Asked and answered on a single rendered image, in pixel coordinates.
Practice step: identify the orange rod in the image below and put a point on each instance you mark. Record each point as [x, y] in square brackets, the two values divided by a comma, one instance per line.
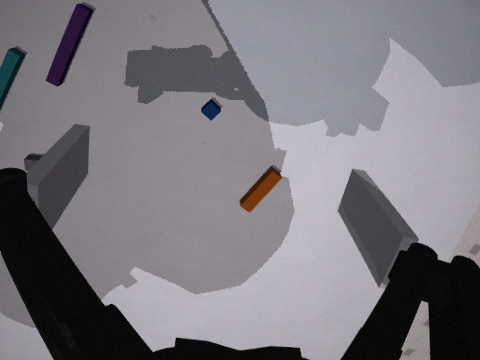
[260, 189]

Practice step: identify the teal long rectangular bar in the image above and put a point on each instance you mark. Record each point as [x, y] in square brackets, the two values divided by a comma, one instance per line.
[8, 71]

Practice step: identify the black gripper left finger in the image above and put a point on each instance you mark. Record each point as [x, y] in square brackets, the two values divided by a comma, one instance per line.
[71, 319]

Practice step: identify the grey rod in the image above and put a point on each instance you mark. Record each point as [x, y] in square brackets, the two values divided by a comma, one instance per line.
[30, 160]

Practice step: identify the small blue cube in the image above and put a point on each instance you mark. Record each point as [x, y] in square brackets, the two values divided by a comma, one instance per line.
[211, 109]

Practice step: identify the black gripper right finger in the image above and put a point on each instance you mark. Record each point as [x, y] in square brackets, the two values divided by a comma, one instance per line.
[383, 237]

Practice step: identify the purple rod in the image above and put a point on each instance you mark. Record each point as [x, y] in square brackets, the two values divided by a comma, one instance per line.
[69, 43]

